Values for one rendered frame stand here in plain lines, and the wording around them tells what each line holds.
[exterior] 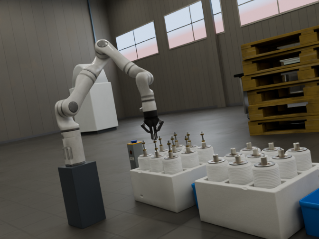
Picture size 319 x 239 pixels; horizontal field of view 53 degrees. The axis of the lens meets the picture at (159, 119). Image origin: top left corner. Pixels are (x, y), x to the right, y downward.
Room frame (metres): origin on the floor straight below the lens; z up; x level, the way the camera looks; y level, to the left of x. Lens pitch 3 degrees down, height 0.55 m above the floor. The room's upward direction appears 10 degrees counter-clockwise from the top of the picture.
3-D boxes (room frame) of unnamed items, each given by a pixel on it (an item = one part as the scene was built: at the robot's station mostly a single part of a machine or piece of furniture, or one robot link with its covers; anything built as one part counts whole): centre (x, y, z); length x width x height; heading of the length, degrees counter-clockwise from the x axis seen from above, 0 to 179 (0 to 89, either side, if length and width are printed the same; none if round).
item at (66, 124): (1.59, 0.45, 0.54); 0.09 x 0.09 x 0.17; 51
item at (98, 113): (7.92, 1.55, 0.85); 0.83 x 0.74 x 1.70; 47
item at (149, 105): (1.71, 0.05, 0.53); 0.11 x 0.09 x 0.06; 11
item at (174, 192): (1.77, -0.05, 0.09); 0.39 x 0.39 x 0.18; 36
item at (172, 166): (1.60, -0.03, 0.16); 0.10 x 0.10 x 0.18
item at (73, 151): (1.59, 0.45, 0.39); 0.09 x 0.09 x 0.17; 44
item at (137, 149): (1.96, 0.18, 0.16); 0.07 x 0.07 x 0.31; 36
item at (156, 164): (1.70, 0.04, 0.16); 0.10 x 0.10 x 0.18
